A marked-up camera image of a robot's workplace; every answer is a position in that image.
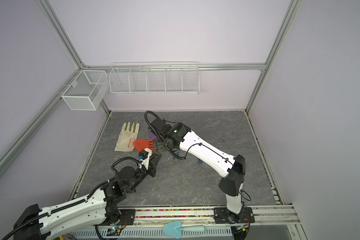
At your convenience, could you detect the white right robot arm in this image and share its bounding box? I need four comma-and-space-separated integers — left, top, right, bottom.
144, 111, 246, 224

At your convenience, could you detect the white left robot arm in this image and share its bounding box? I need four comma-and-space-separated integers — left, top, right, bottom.
4, 151, 161, 240

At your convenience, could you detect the purple garden trowel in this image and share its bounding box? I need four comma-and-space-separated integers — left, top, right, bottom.
149, 131, 157, 139

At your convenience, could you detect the red rubber glove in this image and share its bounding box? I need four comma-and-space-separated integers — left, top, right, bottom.
128, 139, 155, 152

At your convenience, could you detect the cream and green work glove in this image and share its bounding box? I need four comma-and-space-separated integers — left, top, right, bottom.
115, 122, 140, 152

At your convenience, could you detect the teal garden trowel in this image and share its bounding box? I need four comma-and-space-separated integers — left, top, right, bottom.
163, 220, 206, 239

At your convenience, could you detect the white mesh box basket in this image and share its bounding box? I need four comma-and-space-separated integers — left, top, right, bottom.
62, 70, 110, 111

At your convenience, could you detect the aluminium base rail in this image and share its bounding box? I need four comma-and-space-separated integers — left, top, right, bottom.
120, 205, 300, 228

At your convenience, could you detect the white wire shelf basket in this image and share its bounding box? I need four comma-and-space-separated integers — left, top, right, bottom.
109, 62, 200, 95

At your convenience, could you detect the white slotted cable duct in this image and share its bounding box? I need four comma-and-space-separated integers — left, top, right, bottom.
71, 226, 233, 240

